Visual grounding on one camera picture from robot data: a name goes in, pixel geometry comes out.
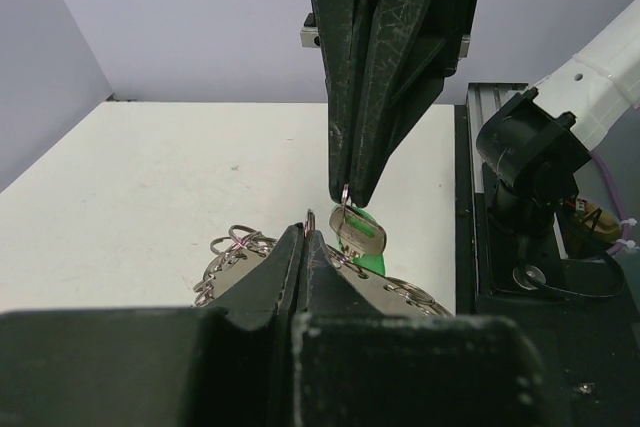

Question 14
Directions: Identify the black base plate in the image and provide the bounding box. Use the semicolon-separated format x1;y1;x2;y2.
454;83;639;426

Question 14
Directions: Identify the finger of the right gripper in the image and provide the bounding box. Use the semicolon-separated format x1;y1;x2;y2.
350;0;431;207
311;0;368;202

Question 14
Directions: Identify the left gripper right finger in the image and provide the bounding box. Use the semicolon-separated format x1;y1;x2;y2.
294;229;389;327

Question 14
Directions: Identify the round metal keyring disc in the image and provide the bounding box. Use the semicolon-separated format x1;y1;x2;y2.
193;225;451;317

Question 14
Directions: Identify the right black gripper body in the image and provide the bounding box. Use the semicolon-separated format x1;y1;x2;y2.
299;0;489;83

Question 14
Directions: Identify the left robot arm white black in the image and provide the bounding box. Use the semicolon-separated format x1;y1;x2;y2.
219;86;639;426

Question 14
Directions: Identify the green tag key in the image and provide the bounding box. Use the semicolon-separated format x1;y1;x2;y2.
329;184;387;278

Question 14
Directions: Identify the aluminium frame rail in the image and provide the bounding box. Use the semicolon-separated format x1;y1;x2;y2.
464;81;531;198

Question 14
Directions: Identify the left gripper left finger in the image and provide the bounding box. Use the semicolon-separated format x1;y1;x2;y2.
215;224;304;426

